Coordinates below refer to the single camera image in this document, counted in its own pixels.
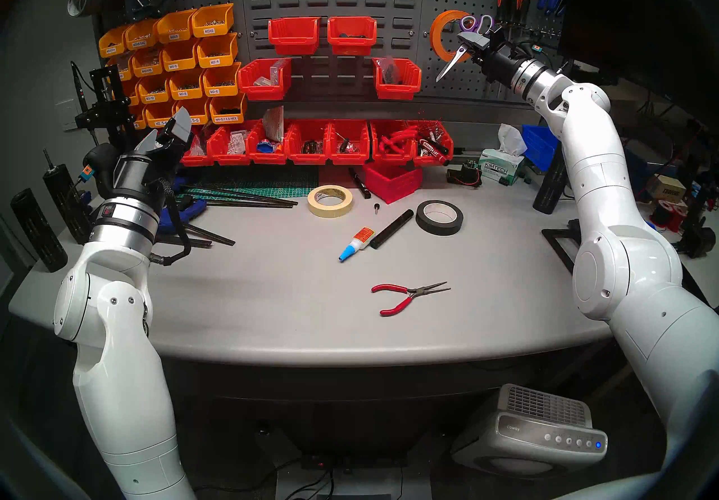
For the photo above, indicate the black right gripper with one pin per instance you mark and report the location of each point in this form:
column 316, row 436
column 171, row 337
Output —
column 500, row 61

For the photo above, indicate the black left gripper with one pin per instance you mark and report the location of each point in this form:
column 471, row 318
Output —
column 140, row 179

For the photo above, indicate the orange tape roll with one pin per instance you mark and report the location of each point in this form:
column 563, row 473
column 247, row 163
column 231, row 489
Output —
column 437, row 35

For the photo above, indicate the beige masking tape roll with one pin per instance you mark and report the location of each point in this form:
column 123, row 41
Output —
column 331, row 213

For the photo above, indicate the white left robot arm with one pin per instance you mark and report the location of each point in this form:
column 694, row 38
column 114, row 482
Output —
column 112, row 336

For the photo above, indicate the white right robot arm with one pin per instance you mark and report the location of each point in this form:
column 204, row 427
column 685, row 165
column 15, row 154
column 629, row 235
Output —
column 618, row 195

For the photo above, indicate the black tape roll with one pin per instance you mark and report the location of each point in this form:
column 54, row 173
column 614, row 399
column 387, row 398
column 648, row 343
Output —
column 427, row 224

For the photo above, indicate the orange bin labelled M2.5-6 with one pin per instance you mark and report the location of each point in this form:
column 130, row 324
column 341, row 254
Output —
column 157, row 121

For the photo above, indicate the small orange parts bin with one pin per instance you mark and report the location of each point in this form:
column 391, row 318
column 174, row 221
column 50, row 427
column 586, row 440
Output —
column 132, row 99
column 139, row 122
column 121, row 73

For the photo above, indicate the red storage bin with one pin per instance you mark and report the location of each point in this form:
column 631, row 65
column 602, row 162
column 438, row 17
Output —
column 308, row 158
column 353, row 46
column 295, row 45
column 393, row 184
column 227, row 160
column 348, row 158
column 199, row 161
column 267, row 159

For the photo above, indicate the orange bin labelled M3-12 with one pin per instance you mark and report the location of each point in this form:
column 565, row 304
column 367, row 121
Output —
column 151, row 97

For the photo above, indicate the orange bin labelled M2.5-5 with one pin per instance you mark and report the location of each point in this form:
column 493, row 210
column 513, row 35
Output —
column 199, row 111

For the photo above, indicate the orange bin labelled M3-8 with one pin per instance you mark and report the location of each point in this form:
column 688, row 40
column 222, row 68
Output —
column 184, row 93

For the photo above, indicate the blue spring clamp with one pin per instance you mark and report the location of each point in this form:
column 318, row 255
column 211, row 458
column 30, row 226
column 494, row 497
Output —
column 191, row 207
column 182, row 184

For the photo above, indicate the orange bin labelled M4-0.7X6 HEX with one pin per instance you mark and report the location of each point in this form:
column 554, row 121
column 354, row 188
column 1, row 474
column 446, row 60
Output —
column 226, row 118

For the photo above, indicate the orange bin labelled M3-6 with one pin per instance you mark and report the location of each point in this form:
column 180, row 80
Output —
column 216, row 90

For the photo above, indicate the orange bin labelled M4X4X6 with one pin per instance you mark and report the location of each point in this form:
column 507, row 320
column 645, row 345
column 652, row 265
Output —
column 146, row 70

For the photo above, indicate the orange bin labelled M4-6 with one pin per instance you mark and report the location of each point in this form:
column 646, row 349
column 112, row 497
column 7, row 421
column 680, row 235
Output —
column 177, row 65

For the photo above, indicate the metal file holder rack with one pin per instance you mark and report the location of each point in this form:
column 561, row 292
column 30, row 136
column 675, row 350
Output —
column 547, row 30

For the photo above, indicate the orange bin labelled M3-4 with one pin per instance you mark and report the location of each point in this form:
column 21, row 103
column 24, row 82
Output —
column 214, row 61

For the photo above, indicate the black soldering iron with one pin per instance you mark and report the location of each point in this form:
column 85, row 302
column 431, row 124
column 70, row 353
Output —
column 83, row 100

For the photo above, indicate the clear bag of dark parts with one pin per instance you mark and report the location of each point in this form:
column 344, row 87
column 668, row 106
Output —
column 388, row 71

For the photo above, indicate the red bin holding dark bag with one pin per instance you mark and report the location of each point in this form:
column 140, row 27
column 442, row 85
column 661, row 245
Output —
column 396, row 92

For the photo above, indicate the orange bin labelled M3X8 BAD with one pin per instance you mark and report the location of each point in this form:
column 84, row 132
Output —
column 139, row 43

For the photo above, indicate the blue plastic part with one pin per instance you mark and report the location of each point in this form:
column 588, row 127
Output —
column 265, row 148

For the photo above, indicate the orange bin labelled M3X5X4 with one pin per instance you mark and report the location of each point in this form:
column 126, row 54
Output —
column 111, row 49

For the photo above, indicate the red bin holding clear bags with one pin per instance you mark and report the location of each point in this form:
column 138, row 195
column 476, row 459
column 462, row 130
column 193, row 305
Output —
column 261, row 93

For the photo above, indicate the short black rod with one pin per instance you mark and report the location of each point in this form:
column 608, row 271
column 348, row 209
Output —
column 213, row 236

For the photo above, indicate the long black rod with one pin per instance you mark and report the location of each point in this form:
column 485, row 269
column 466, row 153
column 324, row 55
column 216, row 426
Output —
column 258, row 200

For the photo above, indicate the orange bin labelled M3X6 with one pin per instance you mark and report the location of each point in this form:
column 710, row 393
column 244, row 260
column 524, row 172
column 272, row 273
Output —
column 209, row 30

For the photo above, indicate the black slotted cylinder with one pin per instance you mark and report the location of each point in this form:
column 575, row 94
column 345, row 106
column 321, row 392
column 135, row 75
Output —
column 70, row 201
column 550, row 184
column 39, row 229

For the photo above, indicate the green cutting mat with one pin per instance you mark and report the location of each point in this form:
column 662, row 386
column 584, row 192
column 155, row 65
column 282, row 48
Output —
column 269, row 189

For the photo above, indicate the red black Marks-A-Lot marker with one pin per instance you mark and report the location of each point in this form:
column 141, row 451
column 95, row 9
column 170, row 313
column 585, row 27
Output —
column 433, row 149

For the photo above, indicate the red bin holding markers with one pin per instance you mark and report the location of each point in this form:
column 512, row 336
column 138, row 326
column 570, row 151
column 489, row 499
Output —
column 432, row 163

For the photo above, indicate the Kimtech tissue box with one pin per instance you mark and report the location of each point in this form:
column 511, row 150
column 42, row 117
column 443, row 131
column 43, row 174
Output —
column 500, row 170

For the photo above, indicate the black battery holder module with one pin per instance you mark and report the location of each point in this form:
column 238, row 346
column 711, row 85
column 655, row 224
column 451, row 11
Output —
column 463, row 176

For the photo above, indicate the red bin holding red tools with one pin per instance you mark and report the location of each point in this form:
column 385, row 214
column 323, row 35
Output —
column 392, row 158

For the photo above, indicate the black monitor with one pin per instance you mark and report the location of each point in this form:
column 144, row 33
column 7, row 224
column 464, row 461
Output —
column 635, row 10

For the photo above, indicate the black marker pen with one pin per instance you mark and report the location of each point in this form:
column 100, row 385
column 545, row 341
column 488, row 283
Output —
column 361, row 185

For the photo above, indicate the black plastic tube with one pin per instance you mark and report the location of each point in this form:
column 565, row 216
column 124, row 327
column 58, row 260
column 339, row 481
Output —
column 393, row 228

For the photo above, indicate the dark blue storage bin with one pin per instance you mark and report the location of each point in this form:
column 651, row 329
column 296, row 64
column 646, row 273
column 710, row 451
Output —
column 635, row 173

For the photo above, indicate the glue bottle with blue cap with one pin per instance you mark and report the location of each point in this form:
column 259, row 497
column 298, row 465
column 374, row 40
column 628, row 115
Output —
column 359, row 238

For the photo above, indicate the small cardboard box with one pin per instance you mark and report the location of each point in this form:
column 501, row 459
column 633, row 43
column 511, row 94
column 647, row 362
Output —
column 665, row 189

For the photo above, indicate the black desk device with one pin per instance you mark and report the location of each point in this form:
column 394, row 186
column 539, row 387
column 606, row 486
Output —
column 699, row 238

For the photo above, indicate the white side table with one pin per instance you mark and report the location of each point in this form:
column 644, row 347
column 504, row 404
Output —
column 702, row 274

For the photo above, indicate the white Coway air purifier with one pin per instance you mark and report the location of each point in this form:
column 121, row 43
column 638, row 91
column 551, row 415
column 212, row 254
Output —
column 522, row 431

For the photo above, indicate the black soldering stand frame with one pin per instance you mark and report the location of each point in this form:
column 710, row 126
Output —
column 112, row 106

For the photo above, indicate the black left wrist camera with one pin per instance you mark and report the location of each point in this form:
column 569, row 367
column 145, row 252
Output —
column 101, row 165

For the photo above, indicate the grey duct tape roll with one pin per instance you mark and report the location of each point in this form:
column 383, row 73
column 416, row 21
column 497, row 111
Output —
column 89, row 2

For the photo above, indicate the black triangular frame stand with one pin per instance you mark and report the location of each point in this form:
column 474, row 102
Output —
column 561, row 243

